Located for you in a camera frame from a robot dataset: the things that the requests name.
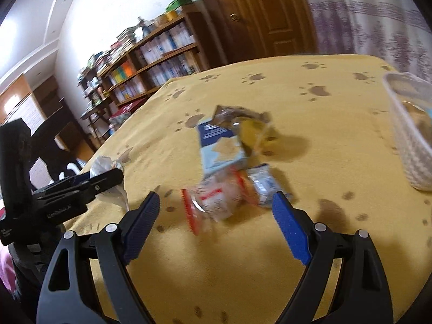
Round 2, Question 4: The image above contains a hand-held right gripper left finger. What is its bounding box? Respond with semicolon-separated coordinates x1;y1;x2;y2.
35;191;161;324

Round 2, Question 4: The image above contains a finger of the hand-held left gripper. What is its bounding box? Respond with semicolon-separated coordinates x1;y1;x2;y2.
44;172;92;190
32;168;124;207

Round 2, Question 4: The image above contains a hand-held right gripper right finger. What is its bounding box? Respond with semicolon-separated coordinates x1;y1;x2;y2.
272;191;394;324

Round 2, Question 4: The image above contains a white green print packet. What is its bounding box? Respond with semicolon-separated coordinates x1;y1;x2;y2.
89;155;130;211

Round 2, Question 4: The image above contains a small blue white packet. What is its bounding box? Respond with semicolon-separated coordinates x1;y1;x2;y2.
248;164;292;208

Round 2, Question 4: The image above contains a red white bread bag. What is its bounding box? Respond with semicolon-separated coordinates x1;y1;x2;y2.
181;170;260;235

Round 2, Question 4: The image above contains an orange jelly cup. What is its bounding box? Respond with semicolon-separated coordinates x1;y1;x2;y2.
236;116;281;157

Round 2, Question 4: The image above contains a blue cracker box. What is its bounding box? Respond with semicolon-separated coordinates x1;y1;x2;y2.
196;121;248;178

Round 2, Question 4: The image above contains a white plastic basket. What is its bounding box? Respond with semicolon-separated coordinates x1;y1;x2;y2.
382;72;432;191

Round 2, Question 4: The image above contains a dark wooden chair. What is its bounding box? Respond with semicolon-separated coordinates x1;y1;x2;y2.
29;98;95;190

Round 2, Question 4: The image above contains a small dark trinket shelf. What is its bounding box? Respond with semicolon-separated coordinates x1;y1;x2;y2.
78;69;113;139

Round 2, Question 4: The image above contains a red box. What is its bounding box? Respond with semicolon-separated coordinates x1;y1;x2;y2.
113;100;144;117

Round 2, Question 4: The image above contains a pink garment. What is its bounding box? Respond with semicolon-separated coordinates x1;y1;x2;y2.
0;243;17;294

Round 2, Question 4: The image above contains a yellow paw print blanket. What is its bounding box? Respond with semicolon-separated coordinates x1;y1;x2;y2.
64;54;432;324

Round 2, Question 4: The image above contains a pile of stacked books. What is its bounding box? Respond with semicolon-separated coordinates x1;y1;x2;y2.
86;25;149;71

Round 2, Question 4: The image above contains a wooden bookshelf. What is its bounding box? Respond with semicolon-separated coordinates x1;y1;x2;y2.
98;3;211;107

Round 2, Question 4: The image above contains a green box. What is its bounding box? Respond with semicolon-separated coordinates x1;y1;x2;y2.
165;0;197;11

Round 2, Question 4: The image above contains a wooden door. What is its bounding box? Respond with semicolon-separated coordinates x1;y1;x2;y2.
189;0;319;66

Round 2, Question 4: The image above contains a purple patterned curtain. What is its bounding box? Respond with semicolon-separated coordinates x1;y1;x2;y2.
297;0;432;82

